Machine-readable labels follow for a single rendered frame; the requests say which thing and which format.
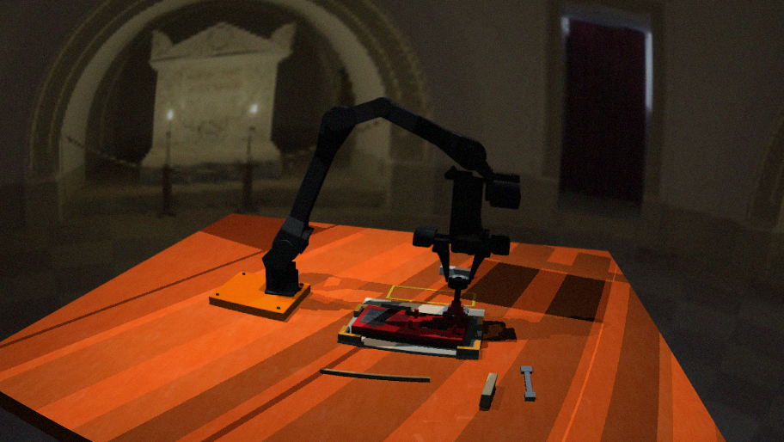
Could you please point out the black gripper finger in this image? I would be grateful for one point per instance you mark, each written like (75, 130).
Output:
(476, 262)
(444, 256)

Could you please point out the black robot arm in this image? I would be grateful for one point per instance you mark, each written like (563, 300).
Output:
(502, 190)

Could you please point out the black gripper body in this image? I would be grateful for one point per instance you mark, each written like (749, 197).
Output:
(426, 236)

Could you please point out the black wheel with grey hub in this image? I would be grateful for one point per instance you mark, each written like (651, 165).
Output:
(458, 282)

